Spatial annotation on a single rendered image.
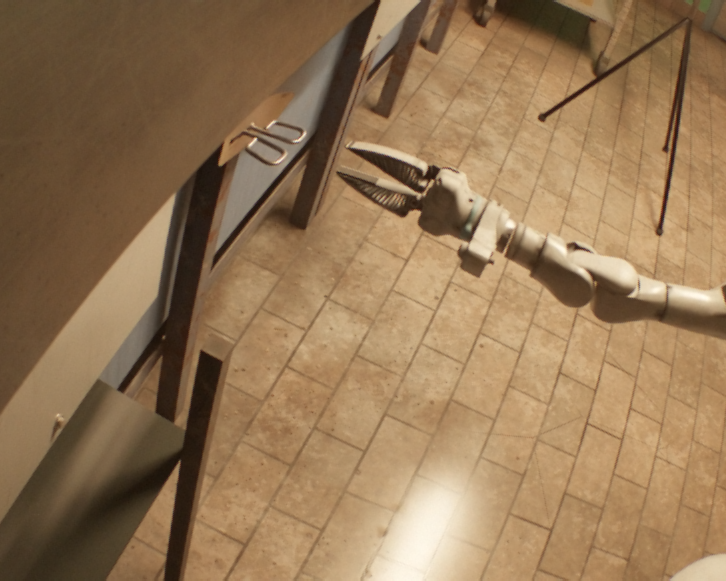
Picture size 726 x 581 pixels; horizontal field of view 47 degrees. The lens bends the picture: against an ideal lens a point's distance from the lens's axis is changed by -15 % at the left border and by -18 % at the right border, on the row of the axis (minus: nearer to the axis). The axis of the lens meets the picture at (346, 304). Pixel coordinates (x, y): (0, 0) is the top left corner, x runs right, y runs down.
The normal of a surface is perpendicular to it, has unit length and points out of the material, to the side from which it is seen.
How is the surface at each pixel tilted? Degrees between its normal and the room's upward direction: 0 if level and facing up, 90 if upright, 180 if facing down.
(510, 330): 0
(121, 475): 0
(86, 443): 0
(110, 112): 79
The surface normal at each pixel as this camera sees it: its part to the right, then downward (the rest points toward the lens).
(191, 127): 0.93, 0.30
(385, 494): 0.25, -0.67
